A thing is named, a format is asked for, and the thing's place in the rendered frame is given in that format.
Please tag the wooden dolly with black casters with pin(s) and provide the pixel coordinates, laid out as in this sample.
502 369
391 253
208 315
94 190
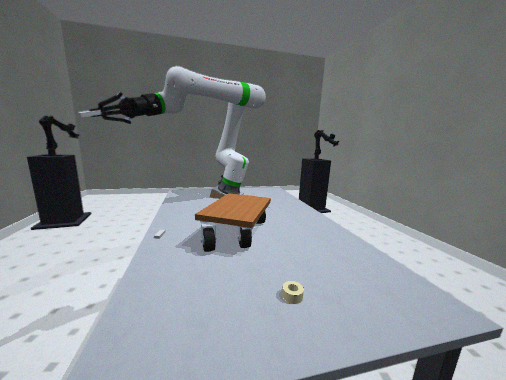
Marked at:
242 211

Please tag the beige roll of masking tape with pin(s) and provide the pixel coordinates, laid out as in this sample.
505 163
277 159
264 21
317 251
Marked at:
290 293

